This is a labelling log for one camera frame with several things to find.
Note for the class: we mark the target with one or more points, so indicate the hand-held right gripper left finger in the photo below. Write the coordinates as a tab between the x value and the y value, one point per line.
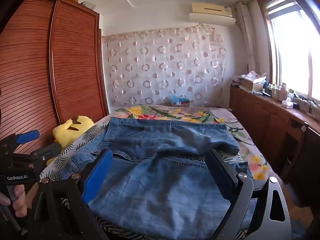
98	177

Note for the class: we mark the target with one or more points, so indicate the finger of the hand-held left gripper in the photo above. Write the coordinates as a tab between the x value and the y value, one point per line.
50	150
28	136

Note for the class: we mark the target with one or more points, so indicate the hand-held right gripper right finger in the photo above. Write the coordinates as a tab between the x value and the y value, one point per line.
221	173

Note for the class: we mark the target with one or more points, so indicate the blue denim pants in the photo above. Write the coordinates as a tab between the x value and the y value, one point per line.
160	180

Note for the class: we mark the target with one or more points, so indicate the person's left hand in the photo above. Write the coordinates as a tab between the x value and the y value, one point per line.
18	200

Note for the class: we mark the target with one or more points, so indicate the yellow plush toy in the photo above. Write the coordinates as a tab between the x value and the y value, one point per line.
72	130

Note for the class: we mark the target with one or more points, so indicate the brown wooden side cabinet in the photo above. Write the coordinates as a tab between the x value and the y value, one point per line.
265	122

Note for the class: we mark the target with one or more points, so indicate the brown slatted wooden wardrobe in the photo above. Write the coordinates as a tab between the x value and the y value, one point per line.
50	67

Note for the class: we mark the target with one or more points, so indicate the floral leaf print bed sheet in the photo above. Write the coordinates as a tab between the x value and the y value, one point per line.
175	112

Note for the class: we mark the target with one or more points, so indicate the blue and brown box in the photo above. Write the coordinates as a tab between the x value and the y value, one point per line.
179	101

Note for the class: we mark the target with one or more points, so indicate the open cardboard box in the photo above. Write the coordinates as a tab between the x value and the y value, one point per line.
251	82

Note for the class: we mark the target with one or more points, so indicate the white tissue box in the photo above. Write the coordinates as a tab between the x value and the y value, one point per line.
287	103

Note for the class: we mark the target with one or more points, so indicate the pink bottle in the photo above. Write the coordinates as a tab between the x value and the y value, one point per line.
284	91

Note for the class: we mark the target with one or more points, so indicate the sheer circle pattern curtain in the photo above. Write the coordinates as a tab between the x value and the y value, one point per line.
162	65

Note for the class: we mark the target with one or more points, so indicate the white window curtain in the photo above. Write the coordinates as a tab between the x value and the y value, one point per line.
246	37

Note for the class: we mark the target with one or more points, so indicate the wooden frame window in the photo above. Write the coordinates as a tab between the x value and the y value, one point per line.
292	47

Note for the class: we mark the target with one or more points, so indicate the white wall air conditioner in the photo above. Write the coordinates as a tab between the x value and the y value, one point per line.
212	13

